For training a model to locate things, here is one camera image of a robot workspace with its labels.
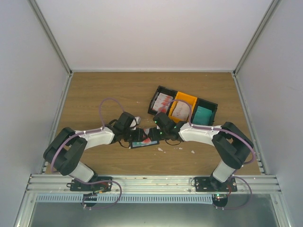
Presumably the red white credit card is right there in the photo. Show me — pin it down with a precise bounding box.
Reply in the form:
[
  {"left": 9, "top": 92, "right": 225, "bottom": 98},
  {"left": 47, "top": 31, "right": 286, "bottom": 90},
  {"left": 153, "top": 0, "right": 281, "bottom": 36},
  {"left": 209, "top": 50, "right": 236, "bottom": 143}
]
[{"left": 142, "top": 128, "right": 152, "bottom": 144}]

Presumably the black leather card holder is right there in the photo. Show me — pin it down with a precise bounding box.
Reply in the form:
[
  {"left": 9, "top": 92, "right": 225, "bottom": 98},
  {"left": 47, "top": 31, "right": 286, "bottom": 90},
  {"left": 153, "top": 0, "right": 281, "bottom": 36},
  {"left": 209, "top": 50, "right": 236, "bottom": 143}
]
[{"left": 130, "top": 140, "right": 160, "bottom": 149}]

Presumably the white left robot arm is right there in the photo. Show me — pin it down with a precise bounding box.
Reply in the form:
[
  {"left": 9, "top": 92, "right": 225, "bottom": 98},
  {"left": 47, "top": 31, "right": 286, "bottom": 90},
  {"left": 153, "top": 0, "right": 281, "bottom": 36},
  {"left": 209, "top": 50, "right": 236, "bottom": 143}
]
[{"left": 43, "top": 112, "right": 141, "bottom": 191}]

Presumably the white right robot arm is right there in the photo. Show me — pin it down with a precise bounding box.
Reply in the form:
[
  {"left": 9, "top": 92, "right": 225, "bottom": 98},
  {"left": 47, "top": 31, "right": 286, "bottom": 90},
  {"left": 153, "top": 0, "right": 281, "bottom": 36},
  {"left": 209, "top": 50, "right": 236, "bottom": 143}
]
[{"left": 148, "top": 113, "right": 256, "bottom": 192}]

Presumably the red white card stack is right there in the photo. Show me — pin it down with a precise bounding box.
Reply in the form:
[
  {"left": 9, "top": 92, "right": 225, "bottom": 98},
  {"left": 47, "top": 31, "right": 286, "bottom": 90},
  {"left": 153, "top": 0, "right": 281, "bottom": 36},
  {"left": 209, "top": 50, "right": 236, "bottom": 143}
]
[{"left": 152, "top": 93, "right": 173, "bottom": 112}]

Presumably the teal card stack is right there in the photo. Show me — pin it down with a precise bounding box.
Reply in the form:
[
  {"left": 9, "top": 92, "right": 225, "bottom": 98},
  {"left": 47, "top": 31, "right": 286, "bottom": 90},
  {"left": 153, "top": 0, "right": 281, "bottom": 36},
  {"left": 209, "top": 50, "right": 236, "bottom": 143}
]
[{"left": 192, "top": 106, "right": 213, "bottom": 125}]

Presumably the black left storage bin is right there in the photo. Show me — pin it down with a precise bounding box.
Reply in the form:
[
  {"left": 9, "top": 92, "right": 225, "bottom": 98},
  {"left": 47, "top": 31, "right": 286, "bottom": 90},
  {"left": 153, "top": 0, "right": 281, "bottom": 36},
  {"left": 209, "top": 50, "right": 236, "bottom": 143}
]
[{"left": 148, "top": 86, "right": 177, "bottom": 115}]

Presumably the black storage bin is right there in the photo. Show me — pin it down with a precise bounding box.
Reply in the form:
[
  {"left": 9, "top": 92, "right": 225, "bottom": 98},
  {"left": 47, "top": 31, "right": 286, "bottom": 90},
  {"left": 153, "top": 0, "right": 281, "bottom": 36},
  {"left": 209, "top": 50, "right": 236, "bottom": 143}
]
[
  {"left": 148, "top": 86, "right": 177, "bottom": 115},
  {"left": 191, "top": 98, "right": 218, "bottom": 126}
]

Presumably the yellow middle storage bin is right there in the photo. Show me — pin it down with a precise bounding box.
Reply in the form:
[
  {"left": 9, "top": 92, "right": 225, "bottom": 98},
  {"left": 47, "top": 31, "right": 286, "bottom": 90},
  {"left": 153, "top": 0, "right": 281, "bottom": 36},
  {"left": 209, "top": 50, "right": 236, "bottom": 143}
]
[{"left": 169, "top": 91, "right": 197, "bottom": 123}]

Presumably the black right storage bin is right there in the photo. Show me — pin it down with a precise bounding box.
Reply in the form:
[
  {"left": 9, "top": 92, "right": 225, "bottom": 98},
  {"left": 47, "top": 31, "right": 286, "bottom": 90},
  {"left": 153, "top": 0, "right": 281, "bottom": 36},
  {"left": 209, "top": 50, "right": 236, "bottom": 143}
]
[{"left": 191, "top": 98, "right": 218, "bottom": 126}]

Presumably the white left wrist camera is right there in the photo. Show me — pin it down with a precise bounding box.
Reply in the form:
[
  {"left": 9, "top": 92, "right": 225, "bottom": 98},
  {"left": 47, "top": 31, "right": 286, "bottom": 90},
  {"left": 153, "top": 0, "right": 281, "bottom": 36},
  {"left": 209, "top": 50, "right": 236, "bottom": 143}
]
[{"left": 131, "top": 116, "right": 141, "bottom": 127}]

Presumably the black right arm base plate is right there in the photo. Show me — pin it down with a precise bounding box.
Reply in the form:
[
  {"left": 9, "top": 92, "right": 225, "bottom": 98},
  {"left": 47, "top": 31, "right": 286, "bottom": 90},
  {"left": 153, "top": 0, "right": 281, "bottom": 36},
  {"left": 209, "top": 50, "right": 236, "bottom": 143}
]
[{"left": 191, "top": 176, "right": 238, "bottom": 192}]

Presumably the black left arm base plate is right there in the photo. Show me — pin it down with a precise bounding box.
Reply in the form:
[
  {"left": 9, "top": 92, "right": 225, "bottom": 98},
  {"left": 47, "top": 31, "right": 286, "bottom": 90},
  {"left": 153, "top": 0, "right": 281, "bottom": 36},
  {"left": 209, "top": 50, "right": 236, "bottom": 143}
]
[{"left": 66, "top": 176, "right": 113, "bottom": 192}]

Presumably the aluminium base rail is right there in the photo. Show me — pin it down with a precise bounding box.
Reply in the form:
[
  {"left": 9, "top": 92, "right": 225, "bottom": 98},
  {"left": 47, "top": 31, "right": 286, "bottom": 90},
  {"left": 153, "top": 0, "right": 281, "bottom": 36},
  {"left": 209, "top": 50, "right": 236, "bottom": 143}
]
[{"left": 26, "top": 175, "right": 281, "bottom": 194}]

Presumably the grey slotted cable duct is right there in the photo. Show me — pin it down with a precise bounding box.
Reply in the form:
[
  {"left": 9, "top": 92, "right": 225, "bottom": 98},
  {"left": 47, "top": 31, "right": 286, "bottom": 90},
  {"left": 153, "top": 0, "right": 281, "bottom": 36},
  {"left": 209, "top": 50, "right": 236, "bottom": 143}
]
[{"left": 36, "top": 193, "right": 213, "bottom": 204}]

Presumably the aluminium corner post right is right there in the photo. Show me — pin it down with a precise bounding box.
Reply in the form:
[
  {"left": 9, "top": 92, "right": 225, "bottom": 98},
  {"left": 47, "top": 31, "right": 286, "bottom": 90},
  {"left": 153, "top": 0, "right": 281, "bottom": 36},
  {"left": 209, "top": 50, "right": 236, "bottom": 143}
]
[{"left": 232, "top": 0, "right": 281, "bottom": 77}]

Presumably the aluminium corner post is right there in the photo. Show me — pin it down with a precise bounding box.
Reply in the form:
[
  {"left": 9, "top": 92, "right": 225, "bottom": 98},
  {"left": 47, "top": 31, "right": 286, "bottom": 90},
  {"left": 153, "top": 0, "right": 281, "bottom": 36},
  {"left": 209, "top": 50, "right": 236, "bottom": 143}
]
[
  {"left": 232, "top": 0, "right": 281, "bottom": 77},
  {"left": 28, "top": 0, "right": 72, "bottom": 77}
]

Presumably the aluminium corner post left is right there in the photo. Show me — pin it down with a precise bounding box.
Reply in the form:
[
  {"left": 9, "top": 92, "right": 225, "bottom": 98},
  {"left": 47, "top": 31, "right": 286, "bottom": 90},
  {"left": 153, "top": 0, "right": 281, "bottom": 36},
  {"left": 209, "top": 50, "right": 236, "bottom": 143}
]
[{"left": 28, "top": 0, "right": 72, "bottom": 77}]

